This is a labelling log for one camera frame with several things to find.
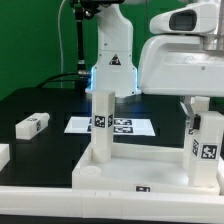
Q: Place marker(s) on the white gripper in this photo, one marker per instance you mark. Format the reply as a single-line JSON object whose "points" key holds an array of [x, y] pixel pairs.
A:
{"points": [[185, 55]]}

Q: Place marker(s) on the white desk tabletop tray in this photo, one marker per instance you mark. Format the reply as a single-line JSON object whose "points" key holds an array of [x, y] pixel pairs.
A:
{"points": [[137, 168]]}

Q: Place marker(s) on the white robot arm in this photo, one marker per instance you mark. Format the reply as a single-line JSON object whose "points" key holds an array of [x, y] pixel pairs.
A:
{"points": [[114, 69]]}

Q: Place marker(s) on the white sheet with markers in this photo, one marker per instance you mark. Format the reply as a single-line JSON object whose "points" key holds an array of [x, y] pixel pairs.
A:
{"points": [[122, 126]]}

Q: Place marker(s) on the white left side block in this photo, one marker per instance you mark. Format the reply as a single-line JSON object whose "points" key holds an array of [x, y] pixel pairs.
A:
{"points": [[4, 155]]}

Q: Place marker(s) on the white front rail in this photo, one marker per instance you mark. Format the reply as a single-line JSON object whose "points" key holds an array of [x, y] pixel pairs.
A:
{"points": [[59, 202]]}

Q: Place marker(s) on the black camera stand pole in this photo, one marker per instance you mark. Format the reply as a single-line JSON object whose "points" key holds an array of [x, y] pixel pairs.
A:
{"points": [[80, 43]]}

